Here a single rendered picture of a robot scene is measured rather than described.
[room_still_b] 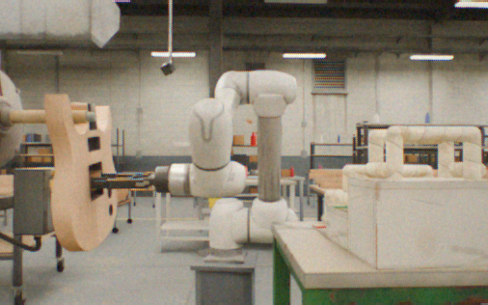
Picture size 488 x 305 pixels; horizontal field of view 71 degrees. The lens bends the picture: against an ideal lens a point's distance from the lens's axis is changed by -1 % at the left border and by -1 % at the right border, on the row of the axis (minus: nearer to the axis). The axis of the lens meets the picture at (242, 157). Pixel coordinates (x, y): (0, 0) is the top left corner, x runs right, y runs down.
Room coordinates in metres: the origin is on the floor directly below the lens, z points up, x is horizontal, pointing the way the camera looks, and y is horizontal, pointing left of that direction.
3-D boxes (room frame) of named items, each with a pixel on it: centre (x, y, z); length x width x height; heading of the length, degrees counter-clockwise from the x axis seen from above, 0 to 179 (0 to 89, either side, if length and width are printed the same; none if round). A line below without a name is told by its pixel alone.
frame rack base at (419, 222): (0.75, -0.39, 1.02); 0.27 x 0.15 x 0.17; 95
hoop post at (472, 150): (0.71, -0.48, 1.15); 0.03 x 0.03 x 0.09
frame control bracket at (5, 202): (1.03, 0.71, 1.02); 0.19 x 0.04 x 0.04; 2
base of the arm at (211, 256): (1.61, 0.09, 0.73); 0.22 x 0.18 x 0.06; 84
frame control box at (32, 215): (1.08, 0.71, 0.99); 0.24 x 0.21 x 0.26; 92
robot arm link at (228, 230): (1.61, 0.06, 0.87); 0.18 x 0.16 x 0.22; 86
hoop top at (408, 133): (0.71, -0.39, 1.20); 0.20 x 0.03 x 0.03; 94
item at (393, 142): (0.70, -0.31, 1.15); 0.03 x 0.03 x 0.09
